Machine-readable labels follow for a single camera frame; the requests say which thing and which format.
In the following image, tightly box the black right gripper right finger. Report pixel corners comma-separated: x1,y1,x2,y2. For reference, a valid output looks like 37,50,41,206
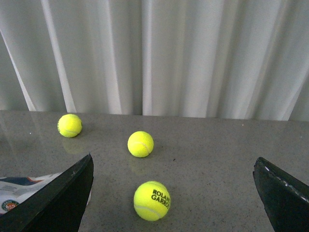
253,157,309,232

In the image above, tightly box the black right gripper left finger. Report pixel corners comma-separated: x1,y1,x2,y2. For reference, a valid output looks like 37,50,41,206
0,154,94,232

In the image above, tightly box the white blue tennis ball can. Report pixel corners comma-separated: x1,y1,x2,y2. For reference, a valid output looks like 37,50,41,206
0,172,92,216

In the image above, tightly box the plain yellow tennis ball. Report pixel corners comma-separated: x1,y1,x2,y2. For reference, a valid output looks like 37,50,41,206
127,131,154,158

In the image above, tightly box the far centre Roland Garros ball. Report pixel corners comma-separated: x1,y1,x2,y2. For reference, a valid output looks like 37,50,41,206
57,114,83,138

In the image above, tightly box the roland garros ball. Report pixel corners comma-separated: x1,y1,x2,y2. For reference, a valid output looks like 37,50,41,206
57,114,83,138
133,181,171,221

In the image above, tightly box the near right Roland Garros ball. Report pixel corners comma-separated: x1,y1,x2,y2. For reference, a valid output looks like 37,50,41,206
133,181,171,221

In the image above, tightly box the white pleated curtain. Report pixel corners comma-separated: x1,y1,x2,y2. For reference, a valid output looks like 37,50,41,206
0,0,309,121

